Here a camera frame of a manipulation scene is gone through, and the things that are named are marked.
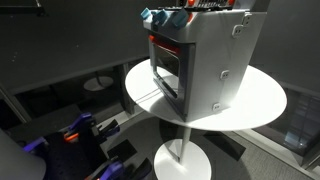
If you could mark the white round pedestal table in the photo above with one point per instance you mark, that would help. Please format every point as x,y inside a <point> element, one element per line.
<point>256,100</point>

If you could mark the blue stove knob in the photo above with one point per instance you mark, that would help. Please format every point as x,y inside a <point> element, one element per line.
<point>181,18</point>
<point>146,13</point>
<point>161,17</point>

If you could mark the white round floor base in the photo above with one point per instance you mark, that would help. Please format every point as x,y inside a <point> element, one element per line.
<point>98,84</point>

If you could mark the white round side cap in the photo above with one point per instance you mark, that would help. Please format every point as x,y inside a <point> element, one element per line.
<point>247,19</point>
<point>216,106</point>
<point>237,31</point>

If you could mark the black stove control display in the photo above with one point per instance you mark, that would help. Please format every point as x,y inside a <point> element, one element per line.
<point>210,3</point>

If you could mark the small orange stove button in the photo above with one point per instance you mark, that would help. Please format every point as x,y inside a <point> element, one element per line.
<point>231,1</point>

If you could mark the black glass oven door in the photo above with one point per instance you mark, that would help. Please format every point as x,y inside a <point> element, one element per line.
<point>170,70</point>

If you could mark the Franka robot arm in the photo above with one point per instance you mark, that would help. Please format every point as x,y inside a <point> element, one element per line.
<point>18,160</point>

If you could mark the large orange round knob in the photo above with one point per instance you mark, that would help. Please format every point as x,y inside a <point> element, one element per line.
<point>191,2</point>

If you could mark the purple clamp with orange trigger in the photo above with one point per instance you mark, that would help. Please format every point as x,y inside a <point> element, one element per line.
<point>81,121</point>

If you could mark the grey toy stove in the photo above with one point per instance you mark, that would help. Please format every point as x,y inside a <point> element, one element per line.
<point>213,60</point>

